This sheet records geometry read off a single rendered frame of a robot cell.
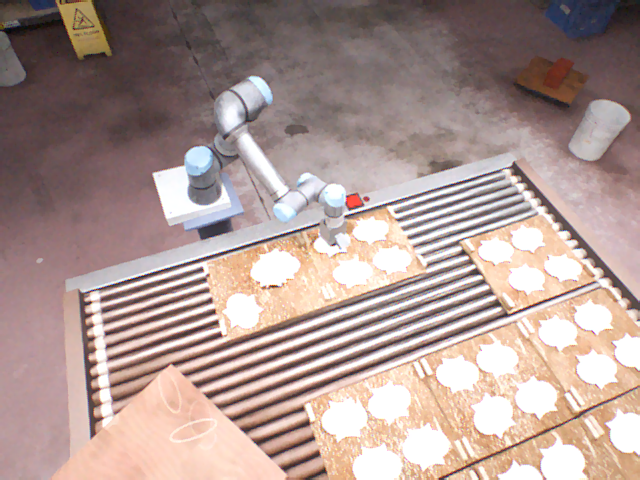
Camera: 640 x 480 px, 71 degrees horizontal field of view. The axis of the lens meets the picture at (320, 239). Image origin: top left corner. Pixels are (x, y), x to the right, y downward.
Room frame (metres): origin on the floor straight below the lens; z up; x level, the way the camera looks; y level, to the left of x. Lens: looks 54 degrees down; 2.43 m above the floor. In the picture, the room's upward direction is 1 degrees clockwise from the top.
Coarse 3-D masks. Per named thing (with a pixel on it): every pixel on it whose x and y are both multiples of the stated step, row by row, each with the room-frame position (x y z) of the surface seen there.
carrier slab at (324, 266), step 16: (352, 224) 1.17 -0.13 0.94; (352, 240) 1.08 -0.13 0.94; (400, 240) 1.09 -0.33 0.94; (320, 256) 1.00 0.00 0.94; (336, 256) 1.00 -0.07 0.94; (352, 256) 1.00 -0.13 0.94; (368, 256) 1.00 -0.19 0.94; (416, 256) 1.01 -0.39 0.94; (320, 272) 0.92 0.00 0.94; (384, 272) 0.93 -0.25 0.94; (400, 272) 0.93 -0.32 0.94; (416, 272) 0.93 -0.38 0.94; (336, 288) 0.85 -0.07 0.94; (352, 288) 0.86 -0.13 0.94; (368, 288) 0.86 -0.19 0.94
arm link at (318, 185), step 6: (306, 174) 1.16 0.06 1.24; (300, 180) 1.13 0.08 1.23; (306, 180) 1.13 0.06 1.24; (312, 180) 1.13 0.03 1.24; (318, 180) 1.13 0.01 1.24; (300, 186) 1.10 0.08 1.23; (306, 186) 1.10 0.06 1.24; (312, 186) 1.10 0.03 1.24; (318, 186) 1.10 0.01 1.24; (324, 186) 1.10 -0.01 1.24; (306, 192) 1.07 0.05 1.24; (312, 192) 1.08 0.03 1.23; (318, 192) 1.08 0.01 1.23; (312, 198) 1.06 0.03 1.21; (318, 198) 1.07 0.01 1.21
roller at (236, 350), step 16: (448, 272) 0.95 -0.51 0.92; (464, 272) 0.95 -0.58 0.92; (400, 288) 0.87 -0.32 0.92; (416, 288) 0.87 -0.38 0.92; (352, 304) 0.80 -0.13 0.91; (368, 304) 0.80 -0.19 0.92; (384, 304) 0.81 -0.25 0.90; (304, 320) 0.73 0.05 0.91; (320, 320) 0.73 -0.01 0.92; (336, 320) 0.74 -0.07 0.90; (272, 336) 0.66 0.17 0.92; (288, 336) 0.67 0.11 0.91; (224, 352) 0.60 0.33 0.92; (240, 352) 0.60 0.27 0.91; (176, 368) 0.53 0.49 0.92; (192, 368) 0.54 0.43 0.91; (128, 384) 0.48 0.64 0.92; (144, 384) 0.48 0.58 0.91; (96, 400) 0.42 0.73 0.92; (112, 400) 0.43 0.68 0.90
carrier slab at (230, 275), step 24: (288, 240) 1.08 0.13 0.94; (216, 264) 0.95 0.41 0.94; (240, 264) 0.95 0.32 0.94; (312, 264) 0.96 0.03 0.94; (216, 288) 0.84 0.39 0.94; (240, 288) 0.84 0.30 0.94; (264, 288) 0.85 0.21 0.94; (288, 288) 0.85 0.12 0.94; (312, 288) 0.85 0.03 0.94; (216, 312) 0.74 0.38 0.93; (264, 312) 0.75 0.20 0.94; (288, 312) 0.75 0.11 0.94; (312, 312) 0.76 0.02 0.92; (240, 336) 0.65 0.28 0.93
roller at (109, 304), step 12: (504, 180) 1.46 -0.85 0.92; (516, 180) 1.46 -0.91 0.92; (468, 192) 1.38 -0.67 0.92; (480, 192) 1.39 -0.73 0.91; (432, 204) 1.30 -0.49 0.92; (444, 204) 1.31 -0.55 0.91; (396, 216) 1.23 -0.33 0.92; (408, 216) 1.24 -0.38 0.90; (192, 276) 0.90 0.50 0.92; (204, 276) 0.91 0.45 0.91; (156, 288) 0.85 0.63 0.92; (168, 288) 0.85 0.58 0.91; (180, 288) 0.86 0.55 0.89; (108, 300) 0.79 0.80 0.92; (120, 300) 0.79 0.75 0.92; (132, 300) 0.80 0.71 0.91; (96, 312) 0.74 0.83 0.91
